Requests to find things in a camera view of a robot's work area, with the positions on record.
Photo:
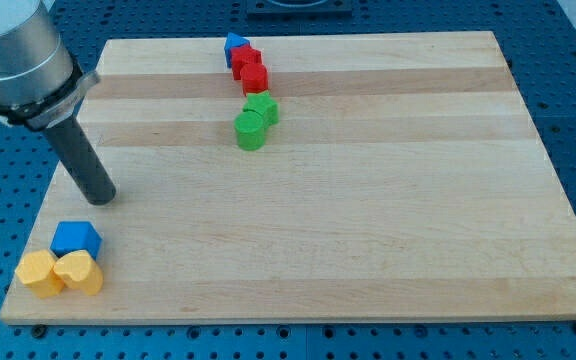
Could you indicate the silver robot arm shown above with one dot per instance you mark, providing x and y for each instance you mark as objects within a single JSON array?
[{"x": 41, "y": 82}]

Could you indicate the yellow heart block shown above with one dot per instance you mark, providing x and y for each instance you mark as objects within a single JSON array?
[{"x": 80, "y": 271}]

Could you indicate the green star block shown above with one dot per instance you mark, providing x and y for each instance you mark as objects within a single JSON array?
[{"x": 263, "y": 104}]

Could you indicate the blue triangle block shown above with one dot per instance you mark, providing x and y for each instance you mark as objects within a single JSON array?
[{"x": 233, "y": 41}]

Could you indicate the blue cube block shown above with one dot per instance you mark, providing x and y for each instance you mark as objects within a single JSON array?
[{"x": 71, "y": 236}]

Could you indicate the red circle block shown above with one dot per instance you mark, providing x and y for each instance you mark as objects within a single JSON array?
[{"x": 254, "y": 78}]

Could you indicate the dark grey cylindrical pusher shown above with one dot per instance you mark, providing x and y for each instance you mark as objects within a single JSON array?
[{"x": 80, "y": 160}]

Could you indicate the red star block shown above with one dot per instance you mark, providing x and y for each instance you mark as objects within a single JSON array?
[{"x": 241, "y": 56}]

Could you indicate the yellow pentagon block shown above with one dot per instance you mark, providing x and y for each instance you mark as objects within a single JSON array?
[{"x": 35, "y": 271}]

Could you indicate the wooden board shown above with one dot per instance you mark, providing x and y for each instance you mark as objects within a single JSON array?
[{"x": 405, "y": 182}]

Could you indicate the green circle block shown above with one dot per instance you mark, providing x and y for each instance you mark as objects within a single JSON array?
[{"x": 250, "y": 129}]

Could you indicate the dark mounting plate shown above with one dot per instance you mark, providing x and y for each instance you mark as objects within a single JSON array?
[{"x": 298, "y": 7}]

